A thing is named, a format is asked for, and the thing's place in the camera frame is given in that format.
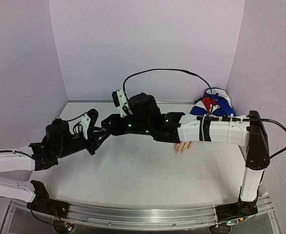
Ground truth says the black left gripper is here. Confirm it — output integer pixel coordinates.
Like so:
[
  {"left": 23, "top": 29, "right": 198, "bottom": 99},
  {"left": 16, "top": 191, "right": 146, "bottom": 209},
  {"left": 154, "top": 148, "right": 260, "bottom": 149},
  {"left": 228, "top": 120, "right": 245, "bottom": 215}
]
[{"left": 57, "top": 127, "right": 111, "bottom": 159}]

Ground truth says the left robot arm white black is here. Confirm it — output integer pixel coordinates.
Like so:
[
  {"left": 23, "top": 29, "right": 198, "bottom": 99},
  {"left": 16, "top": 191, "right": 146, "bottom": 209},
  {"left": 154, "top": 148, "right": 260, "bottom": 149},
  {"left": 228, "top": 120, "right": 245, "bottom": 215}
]
[{"left": 0, "top": 109, "right": 110, "bottom": 213}]

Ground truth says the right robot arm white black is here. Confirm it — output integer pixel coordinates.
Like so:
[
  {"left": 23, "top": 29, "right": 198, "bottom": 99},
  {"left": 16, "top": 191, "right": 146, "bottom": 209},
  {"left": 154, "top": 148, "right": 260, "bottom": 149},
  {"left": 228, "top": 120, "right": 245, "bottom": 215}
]
[{"left": 101, "top": 91, "right": 270, "bottom": 215}]

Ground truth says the mannequin hand with long nails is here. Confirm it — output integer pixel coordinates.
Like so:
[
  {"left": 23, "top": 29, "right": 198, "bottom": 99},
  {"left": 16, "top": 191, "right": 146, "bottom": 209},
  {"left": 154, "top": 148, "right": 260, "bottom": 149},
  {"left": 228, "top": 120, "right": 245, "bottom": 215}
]
[{"left": 174, "top": 141, "right": 194, "bottom": 154}]

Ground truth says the blue white red jacket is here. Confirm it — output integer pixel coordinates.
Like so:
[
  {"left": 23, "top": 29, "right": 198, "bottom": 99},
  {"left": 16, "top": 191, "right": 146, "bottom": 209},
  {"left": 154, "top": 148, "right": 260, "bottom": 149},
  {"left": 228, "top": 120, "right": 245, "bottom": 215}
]
[{"left": 190, "top": 88, "right": 236, "bottom": 117}]

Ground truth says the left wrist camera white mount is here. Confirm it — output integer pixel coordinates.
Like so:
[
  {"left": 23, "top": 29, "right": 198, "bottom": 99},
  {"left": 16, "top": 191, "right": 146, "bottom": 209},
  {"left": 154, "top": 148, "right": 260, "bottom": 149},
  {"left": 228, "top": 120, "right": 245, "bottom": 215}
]
[{"left": 73, "top": 111, "right": 96, "bottom": 140}]

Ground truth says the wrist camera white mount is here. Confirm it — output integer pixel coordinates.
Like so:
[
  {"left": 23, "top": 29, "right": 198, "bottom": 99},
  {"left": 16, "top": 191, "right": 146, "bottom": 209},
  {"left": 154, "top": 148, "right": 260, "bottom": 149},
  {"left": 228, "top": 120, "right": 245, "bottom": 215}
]
[
  {"left": 112, "top": 90, "right": 132, "bottom": 117},
  {"left": 73, "top": 111, "right": 96, "bottom": 140}
]

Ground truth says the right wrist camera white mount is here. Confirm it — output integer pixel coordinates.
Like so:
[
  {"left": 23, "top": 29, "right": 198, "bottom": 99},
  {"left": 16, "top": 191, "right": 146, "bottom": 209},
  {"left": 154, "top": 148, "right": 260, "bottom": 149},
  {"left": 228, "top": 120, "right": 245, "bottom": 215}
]
[{"left": 112, "top": 90, "right": 132, "bottom": 117}]

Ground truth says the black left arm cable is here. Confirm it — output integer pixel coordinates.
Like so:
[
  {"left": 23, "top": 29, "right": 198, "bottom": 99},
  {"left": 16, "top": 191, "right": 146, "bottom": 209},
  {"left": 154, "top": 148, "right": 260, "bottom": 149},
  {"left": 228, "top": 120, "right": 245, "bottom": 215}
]
[{"left": 0, "top": 117, "right": 85, "bottom": 156}]

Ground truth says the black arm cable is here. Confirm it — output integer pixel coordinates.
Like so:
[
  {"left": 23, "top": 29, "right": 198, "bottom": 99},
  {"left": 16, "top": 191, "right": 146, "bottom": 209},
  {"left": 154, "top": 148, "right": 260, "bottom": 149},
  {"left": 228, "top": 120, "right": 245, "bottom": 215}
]
[
  {"left": 0, "top": 117, "right": 85, "bottom": 156},
  {"left": 122, "top": 68, "right": 286, "bottom": 158}
]

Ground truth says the aluminium front rail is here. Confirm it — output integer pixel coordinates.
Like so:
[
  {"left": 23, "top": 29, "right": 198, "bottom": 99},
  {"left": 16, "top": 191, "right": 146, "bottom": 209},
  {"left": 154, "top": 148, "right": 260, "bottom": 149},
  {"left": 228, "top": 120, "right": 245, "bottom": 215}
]
[{"left": 11, "top": 195, "right": 280, "bottom": 234}]

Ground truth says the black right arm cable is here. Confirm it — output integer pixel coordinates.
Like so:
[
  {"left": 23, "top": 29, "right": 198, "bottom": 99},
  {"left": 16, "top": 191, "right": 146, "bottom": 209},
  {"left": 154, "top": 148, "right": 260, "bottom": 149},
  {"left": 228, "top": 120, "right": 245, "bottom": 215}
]
[{"left": 122, "top": 68, "right": 286, "bottom": 158}]

